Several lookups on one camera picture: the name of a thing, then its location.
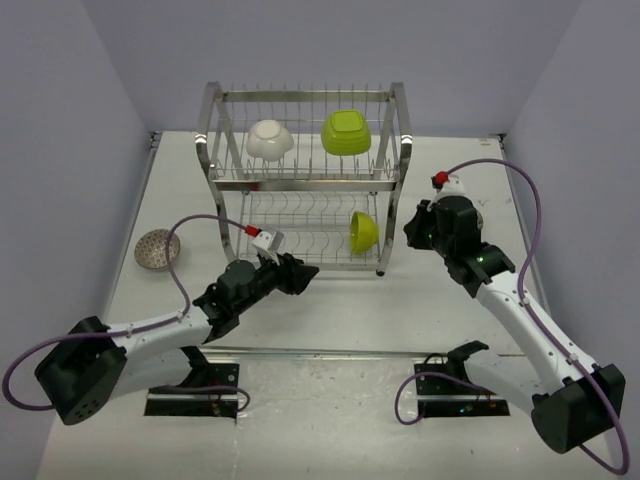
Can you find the green square bowl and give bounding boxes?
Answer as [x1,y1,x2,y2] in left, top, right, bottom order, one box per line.
[321,109,371,156]

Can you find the white scalloped bowl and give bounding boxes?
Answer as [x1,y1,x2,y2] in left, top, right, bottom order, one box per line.
[246,119,294,162]

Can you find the stainless steel dish rack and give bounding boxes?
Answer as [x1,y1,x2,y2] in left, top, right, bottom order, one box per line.
[195,82,413,276]

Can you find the brown patterned bowl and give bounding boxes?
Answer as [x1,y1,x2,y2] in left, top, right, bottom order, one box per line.
[134,229,181,271]

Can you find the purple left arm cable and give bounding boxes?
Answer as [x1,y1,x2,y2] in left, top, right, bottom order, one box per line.
[1,213,261,410]

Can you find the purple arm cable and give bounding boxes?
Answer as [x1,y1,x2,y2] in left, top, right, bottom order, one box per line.
[447,158,629,475]
[1,213,261,410]

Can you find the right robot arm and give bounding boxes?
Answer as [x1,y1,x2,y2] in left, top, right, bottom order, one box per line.
[403,195,626,454]

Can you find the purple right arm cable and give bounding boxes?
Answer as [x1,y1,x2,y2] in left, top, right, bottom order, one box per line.
[447,158,629,475]

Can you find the aluminium table rail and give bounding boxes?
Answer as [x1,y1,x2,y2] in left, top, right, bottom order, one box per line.
[200,346,447,361]

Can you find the green round bowl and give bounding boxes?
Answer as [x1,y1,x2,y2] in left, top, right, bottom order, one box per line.
[349,211,379,254]

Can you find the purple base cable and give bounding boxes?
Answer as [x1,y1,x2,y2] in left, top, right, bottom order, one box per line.
[164,384,251,412]
[393,372,501,426]

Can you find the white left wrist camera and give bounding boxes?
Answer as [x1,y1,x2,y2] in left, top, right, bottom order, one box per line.
[251,228,284,264]

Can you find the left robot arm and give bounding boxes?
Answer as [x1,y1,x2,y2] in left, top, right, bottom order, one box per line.
[35,253,319,426]

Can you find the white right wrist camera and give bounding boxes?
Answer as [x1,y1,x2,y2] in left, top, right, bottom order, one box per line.
[431,171,466,203]

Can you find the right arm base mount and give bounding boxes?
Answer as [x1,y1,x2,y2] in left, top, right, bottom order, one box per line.
[414,340,510,419]

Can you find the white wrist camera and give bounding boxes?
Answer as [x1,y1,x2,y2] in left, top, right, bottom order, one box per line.
[251,228,284,264]
[431,171,466,203]

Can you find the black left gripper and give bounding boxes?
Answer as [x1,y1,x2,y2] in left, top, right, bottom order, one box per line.
[234,249,318,314]

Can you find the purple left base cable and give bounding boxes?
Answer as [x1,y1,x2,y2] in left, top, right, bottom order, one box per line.
[164,384,251,412]

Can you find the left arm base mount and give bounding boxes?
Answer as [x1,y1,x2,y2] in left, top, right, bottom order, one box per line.
[144,347,242,420]

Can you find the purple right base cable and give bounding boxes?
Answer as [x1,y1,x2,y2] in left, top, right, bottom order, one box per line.
[393,372,501,426]

